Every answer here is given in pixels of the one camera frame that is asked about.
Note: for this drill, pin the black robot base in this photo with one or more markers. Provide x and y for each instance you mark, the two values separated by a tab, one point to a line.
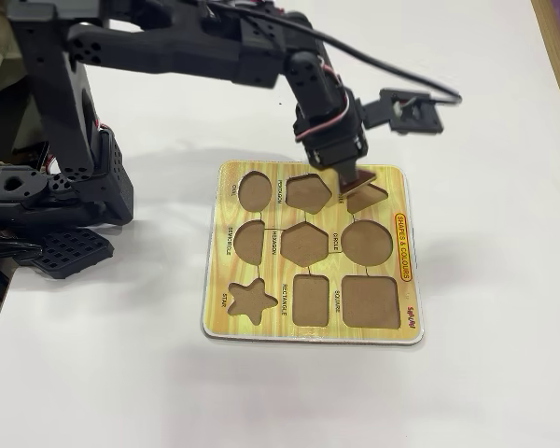
107	186

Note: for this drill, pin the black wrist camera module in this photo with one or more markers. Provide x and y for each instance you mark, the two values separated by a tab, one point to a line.
415	116

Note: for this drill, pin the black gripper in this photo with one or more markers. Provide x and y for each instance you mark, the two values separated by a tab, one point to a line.
337	158

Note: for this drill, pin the beige cloth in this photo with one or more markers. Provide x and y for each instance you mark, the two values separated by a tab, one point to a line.
0	70

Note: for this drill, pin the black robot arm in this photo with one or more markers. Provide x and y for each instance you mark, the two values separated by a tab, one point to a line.
168	46

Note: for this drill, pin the wooden shape puzzle board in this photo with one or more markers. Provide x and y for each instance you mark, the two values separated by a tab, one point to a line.
336	270

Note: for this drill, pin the brown triangle piece yellow pin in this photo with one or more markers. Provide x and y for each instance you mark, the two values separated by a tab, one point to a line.
361	183

